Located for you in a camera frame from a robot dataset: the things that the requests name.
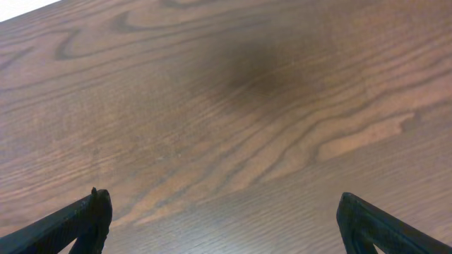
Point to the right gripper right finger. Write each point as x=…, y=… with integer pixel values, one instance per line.
x=365, y=228

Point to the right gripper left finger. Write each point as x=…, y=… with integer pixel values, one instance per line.
x=84, y=224

